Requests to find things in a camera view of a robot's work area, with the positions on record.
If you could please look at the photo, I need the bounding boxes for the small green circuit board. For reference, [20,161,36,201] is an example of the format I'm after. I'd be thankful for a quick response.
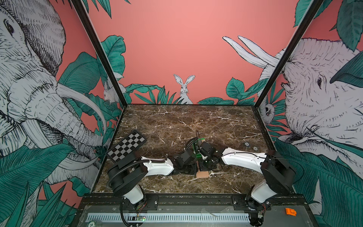
[136,216,146,222]

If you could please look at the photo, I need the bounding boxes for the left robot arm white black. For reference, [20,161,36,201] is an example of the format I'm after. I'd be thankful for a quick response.
[107,148,197,207]

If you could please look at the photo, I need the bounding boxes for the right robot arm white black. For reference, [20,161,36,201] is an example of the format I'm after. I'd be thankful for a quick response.
[193,141,296,207]

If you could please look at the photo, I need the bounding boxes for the white slotted cable duct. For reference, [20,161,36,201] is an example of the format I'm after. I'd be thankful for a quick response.
[85,213,250,223]

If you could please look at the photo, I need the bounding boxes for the tan leather card holder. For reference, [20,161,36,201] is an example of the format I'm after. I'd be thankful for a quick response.
[196,170,209,179]

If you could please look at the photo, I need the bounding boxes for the green plastic tray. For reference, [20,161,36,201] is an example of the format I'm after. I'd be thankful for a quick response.
[192,138,205,159]

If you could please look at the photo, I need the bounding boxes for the black mounting rail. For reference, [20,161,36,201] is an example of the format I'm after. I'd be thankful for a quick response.
[78,193,307,212]

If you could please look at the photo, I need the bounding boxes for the orange connector block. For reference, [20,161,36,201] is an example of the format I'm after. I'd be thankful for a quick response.
[285,208,297,217]

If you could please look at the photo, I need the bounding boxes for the checkerboard calibration plate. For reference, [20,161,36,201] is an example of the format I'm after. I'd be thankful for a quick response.
[106,130,147,163]

